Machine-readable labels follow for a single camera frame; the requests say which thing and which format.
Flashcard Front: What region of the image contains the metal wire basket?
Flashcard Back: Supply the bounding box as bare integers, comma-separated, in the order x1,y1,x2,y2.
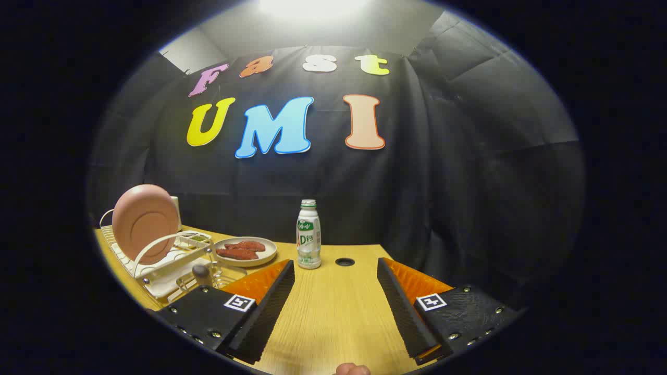
176,260,248,297

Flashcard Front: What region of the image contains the white drink bottle green label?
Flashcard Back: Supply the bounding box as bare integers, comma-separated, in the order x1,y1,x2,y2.
297,199,322,270

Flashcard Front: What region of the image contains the beige plate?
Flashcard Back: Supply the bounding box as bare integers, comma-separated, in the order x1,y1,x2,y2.
213,236,278,268

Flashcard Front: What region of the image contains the pink plate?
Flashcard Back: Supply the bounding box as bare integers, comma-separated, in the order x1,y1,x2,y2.
112,184,180,265

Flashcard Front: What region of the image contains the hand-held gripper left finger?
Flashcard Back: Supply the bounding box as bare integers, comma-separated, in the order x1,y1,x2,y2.
155,259,295,365

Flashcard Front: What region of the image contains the white wire dish rack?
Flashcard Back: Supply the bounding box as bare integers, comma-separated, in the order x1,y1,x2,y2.
99,208,245,305

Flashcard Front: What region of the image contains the white divided tray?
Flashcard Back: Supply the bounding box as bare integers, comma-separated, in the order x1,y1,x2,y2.
177,231,213,251

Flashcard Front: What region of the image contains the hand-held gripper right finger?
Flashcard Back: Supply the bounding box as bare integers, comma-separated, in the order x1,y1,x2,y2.
377,257,522,366

